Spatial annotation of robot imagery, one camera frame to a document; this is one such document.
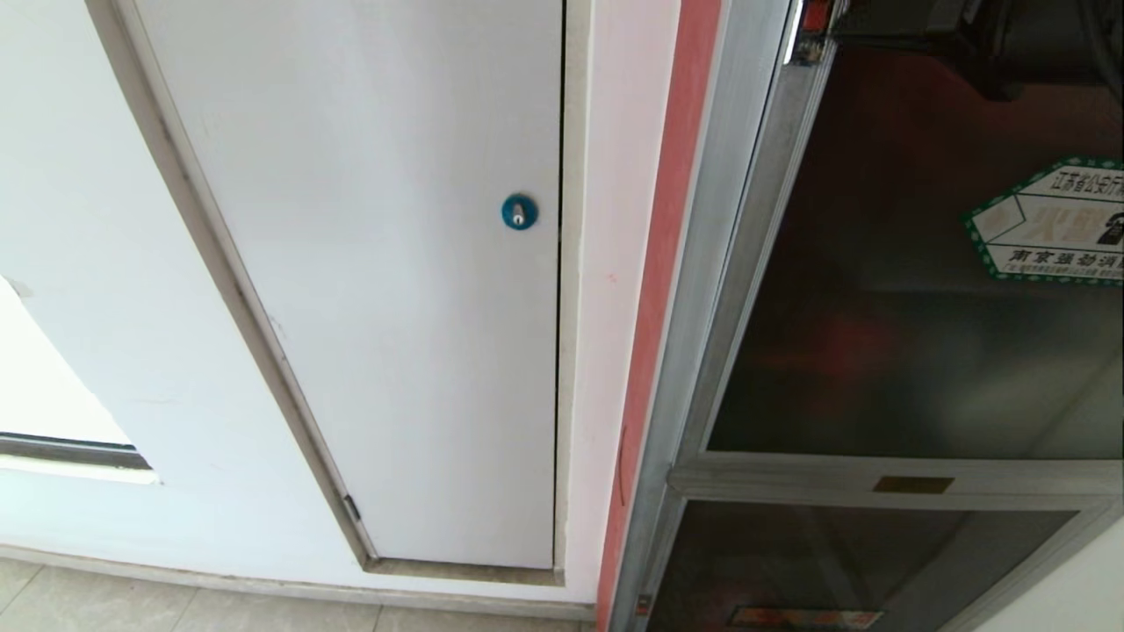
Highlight blue round door lock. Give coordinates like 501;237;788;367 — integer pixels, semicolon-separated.
501;193;538;232

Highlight white access panel door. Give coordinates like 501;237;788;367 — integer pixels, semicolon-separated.
133;0;564;570

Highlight glass hydrant cabinet door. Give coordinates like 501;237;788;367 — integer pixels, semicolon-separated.
667;0;1124;510

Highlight lower glass cabinet door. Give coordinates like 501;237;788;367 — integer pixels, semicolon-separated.
609;488;1124;632

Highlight small brass plate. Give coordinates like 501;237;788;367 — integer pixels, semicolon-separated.
873;476;955;495

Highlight green white hexagonal sticker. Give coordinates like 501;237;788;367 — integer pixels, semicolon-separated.
962;156;1124;286

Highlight dark window sill strip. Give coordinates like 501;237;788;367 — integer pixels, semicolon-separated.
0;432;153;471

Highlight red hydrant cabinet frame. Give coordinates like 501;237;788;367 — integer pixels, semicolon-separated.
595;0;723;632

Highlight grey access panel frame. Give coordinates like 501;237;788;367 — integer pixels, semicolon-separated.
85;0;594;587

